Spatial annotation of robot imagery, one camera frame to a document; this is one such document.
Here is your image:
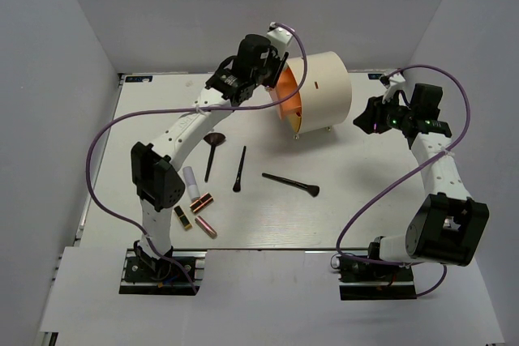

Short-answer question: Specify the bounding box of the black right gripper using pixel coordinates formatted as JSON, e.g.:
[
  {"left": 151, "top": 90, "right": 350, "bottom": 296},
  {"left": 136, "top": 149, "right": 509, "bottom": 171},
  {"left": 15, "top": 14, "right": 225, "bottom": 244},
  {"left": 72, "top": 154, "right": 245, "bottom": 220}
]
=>
[{"left": 353, "top": 90, "right": 414, "bottom": 135}]

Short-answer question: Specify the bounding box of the orange drawer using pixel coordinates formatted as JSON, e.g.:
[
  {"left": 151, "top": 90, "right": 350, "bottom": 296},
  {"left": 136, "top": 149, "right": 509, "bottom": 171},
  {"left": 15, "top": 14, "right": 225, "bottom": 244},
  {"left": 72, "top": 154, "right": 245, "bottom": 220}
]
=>
[{"left": 269, "top": 67, "right": 302, "bottom": 120}]

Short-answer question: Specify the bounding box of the cream round drawer organizer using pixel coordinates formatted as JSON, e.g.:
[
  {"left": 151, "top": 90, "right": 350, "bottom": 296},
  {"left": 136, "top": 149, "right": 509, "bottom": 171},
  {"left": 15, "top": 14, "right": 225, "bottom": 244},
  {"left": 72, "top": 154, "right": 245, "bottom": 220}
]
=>
[{"left": 285, "top": 51, "right": 352, "bottom": 139}]

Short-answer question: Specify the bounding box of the brown fan makeup brush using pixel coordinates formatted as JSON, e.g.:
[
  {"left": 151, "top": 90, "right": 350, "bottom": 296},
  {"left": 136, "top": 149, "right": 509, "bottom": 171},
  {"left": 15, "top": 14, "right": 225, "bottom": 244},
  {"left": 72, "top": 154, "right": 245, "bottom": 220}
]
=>
[{"left": 204, "top": 132, "right": 226, "bottom": 182}]

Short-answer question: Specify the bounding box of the white cosmetic tube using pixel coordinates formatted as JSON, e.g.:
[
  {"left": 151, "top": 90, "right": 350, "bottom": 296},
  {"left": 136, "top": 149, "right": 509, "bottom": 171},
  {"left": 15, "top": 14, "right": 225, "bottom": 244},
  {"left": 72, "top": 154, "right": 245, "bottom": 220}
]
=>
[{"left": 182, "top": 166, "right": 200, "bottom": 202}]

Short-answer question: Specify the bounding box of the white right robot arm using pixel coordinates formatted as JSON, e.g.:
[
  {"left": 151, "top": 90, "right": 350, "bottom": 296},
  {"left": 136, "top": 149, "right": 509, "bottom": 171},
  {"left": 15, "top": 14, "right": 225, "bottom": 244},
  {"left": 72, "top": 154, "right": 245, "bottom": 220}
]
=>
[{"left": 354, "top": 83, "right": 489, "bottom": 280}]

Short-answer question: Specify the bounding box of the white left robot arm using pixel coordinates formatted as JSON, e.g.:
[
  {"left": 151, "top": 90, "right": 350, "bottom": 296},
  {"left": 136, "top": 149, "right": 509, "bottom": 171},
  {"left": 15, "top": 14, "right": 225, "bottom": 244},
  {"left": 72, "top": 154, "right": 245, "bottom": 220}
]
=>
[{"left": 131, "top": 28, "right": 293, "bottom": 280}]

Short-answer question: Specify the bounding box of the thin black makeup brush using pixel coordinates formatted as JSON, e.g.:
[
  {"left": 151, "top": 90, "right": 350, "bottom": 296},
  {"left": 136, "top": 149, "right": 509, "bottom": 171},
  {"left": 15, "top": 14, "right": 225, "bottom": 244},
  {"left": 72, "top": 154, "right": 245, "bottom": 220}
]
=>
[{"left": 233, "top": 146, "right": 247, "bottom": 193}]

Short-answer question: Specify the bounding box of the blue table sticker left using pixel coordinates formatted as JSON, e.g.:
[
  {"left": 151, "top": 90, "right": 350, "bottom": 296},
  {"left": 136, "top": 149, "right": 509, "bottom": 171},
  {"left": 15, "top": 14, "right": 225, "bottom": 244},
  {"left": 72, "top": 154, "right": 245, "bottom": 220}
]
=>
[{"left": 125, "top": 75, "right": 153, "bottom": 83}]

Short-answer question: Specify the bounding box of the copper black lipstick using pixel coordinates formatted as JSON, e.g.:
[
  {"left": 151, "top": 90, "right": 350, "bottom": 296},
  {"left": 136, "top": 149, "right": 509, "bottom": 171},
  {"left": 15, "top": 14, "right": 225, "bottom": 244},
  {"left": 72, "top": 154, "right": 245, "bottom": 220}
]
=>
[{"left": 190, "top": 193, "right": 214, "bottom": 215}]

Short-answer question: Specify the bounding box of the rose gold lipstick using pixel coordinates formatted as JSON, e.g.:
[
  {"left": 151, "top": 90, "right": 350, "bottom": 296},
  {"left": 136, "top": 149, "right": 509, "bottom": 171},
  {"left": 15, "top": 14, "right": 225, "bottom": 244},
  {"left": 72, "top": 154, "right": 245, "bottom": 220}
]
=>
[{"left": 195, "top": 216, "right": 217, "bottom": 239}]

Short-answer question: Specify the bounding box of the black gold lipstick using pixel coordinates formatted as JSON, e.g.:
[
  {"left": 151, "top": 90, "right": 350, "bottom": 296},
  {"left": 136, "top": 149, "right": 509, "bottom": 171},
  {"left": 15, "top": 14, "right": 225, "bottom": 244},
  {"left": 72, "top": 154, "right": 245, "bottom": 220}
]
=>
[{"left": 174, "top": 206, "right": 192, "bottom": 231}]

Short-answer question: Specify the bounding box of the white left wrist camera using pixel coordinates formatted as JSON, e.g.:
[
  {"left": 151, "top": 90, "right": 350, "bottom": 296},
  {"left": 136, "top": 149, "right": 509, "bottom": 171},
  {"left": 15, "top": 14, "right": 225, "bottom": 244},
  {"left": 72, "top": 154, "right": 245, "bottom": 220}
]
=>
[{"left": 266, "top": 22, "right": 294, "bottom": 53}]

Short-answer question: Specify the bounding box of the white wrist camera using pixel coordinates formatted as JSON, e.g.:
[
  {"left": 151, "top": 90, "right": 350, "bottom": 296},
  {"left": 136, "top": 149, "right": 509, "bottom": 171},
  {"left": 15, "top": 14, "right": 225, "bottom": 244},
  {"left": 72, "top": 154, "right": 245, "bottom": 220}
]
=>
[
  {"left": 266, "top": 22, "right": 294, "bottom": 53},
  {"left": 380, "top": 72, "right": 406, "bottom": 91}
]

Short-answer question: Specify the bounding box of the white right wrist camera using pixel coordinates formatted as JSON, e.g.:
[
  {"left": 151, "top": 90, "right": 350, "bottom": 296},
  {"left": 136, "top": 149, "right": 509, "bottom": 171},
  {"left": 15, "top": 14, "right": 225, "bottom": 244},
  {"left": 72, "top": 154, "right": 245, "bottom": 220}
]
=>
[{"left": 380, "top": 72, "right": 406, "bottom": 91}]

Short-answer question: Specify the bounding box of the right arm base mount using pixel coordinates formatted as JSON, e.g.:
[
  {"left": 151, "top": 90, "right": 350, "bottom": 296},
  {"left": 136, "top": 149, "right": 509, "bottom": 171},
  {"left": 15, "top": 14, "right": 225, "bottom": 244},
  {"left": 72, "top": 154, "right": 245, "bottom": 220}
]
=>
[{"left": 330, "top": 254, "right": 417, "bottom": 301}]

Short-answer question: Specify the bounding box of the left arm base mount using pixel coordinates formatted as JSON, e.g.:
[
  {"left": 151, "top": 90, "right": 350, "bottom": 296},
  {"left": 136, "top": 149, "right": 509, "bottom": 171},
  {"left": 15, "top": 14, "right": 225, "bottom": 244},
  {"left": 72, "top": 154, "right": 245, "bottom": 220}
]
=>
[{"left": 118, "top": 249, "right": 207, "bottom": 297}]

